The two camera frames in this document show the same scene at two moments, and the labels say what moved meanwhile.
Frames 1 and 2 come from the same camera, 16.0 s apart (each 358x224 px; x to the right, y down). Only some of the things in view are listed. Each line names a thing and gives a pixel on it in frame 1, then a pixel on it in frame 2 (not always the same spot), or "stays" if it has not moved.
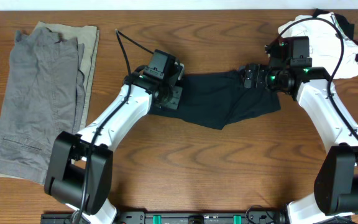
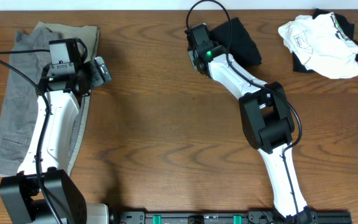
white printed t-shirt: (325, 45) stays
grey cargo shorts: (43, 98) stays
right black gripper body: (267, 78) → (192, 57)
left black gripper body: (170, 96) → (91, 76)
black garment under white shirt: (347, 29) stays
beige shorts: (89, 36) stays
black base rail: (187, 217) stays
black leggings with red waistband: (216, 99) → (242, 49)
